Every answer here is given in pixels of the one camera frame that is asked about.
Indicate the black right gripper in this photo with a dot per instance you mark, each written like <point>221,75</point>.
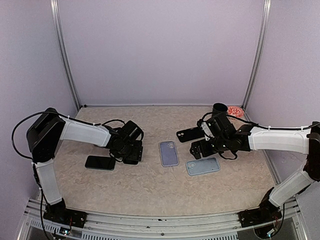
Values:
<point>195,146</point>

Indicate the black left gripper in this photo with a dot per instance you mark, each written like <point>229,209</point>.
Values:
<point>137,154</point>

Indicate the black smartphone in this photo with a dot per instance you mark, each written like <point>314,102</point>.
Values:
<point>129,161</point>

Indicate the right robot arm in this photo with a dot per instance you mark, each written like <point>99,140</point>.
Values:
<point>305,140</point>

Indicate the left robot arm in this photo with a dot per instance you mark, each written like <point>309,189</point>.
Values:
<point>51,128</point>

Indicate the black phone case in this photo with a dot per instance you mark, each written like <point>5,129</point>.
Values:
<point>189,134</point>

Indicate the light blue phone case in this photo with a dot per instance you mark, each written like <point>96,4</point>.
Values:
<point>202,166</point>

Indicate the green edged smartphone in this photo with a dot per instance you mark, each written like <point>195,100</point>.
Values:
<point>100,163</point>

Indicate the dark green mug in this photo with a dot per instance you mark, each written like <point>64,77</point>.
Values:
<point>218,108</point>

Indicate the red white patterned bowl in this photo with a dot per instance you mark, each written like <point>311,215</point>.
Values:
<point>236,112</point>

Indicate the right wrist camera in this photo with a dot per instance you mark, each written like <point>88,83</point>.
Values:
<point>203,126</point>

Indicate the front aluminium rail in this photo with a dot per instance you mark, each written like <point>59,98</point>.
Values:
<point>109,226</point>

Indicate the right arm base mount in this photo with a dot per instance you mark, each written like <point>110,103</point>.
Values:
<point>264,213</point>

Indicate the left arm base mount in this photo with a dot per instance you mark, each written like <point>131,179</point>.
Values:
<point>58,213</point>

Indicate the right aluminium frame post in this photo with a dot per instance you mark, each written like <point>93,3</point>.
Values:
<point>258,53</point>

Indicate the aluminium frame post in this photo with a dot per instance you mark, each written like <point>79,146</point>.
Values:
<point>54,5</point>
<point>258,53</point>

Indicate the left aluminium frame post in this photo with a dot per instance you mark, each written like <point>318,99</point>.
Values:
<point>54,5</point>

